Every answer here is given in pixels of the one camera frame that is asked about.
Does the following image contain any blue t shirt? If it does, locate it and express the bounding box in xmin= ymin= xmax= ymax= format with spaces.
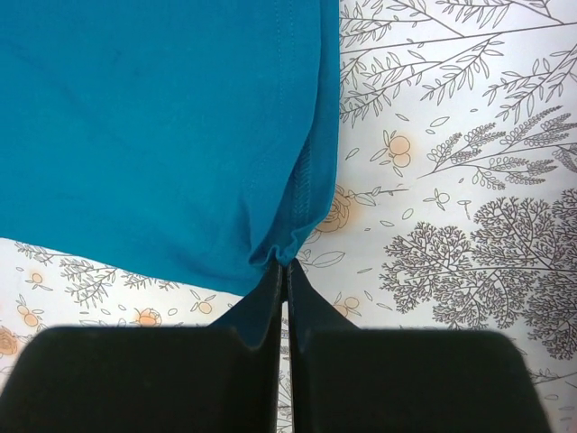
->
xmin=0 ymin=0 xmax=342 ymax=351

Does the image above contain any floral patterned table mat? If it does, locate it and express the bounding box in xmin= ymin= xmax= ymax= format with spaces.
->
xmin=1 ymin=1 xmax=576 ymax=432

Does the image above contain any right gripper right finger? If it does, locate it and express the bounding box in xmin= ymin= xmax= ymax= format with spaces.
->
xmin=286 ymin=262 xmax=550 ymax=433

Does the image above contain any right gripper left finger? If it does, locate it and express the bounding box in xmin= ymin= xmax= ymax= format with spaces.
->
xmin=1 ymin=264 xmax=283 ymax=432

